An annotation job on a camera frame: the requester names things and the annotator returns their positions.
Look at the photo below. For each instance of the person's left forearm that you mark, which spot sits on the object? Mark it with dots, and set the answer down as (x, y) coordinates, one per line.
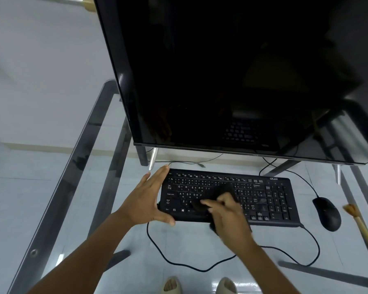
(86, 260)

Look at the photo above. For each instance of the person's left thumb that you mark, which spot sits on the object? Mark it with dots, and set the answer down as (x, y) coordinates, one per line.
(164, 217)

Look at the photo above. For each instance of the metal rod with beige end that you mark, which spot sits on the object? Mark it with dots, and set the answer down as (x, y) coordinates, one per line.
(79, 0)

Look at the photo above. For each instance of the person's right hand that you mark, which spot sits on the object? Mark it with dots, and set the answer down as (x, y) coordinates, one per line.
(233, 225)

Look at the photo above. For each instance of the beige sandal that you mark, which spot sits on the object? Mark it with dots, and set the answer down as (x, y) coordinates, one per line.
(172, 286)
(226, 286)

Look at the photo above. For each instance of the black computer mouse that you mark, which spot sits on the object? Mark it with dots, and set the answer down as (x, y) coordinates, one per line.
(327, 213)

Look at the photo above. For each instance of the person's right forearm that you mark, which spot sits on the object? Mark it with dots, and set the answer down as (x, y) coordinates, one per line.
(265, 270)

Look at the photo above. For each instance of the black computer keyboard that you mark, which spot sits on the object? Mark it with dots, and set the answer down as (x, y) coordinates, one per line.
(263, 188)

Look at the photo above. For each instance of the large black computer monitor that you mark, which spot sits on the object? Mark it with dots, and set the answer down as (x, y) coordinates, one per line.
(220, 73)

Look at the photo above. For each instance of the black cleaning cloth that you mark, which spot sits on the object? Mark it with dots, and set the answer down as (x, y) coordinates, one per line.
(224, 191)

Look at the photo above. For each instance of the person's left hand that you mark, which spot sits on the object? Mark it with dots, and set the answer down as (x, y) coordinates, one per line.
(142, 203)

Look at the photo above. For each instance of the grey metal desk frame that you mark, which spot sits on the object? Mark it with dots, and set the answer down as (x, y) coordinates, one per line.
(76, 168)

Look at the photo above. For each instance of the person's right fingers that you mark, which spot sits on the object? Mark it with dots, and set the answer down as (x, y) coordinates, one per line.
(217, 203)

